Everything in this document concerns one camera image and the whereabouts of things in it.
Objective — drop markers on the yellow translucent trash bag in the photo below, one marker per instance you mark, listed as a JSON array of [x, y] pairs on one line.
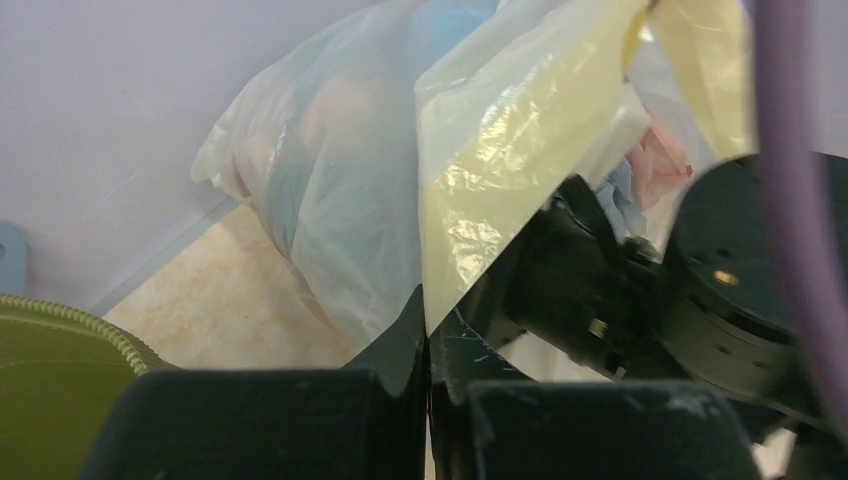
[[546, 89]]

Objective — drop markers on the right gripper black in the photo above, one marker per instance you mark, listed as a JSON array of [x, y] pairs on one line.
[[568, 279]]

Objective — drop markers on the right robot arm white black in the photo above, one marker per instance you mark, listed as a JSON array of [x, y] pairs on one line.
[[707, 308]]

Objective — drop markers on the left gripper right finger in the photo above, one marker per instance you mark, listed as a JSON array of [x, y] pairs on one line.
[[490, 421]]

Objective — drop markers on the clear trash bag with waste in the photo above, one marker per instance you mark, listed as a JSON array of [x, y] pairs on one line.
[[323, 146]]

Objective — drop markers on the light blue perforated board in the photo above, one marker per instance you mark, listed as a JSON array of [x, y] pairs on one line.
[[14, 260]]

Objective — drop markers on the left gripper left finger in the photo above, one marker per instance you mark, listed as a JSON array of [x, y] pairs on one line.
[[364, 420]]

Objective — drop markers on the green mesh trash bin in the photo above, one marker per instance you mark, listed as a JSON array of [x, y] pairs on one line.
[[61, 371]]

